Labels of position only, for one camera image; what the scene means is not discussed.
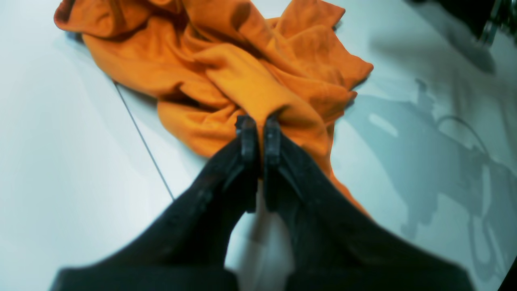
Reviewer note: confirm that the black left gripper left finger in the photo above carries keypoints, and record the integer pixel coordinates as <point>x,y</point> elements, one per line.
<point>184,249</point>

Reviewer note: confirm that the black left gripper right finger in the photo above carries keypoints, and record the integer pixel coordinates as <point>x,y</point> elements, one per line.
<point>335,246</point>

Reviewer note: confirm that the orange t-shirt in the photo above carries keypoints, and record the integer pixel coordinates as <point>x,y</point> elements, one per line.
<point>209,61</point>

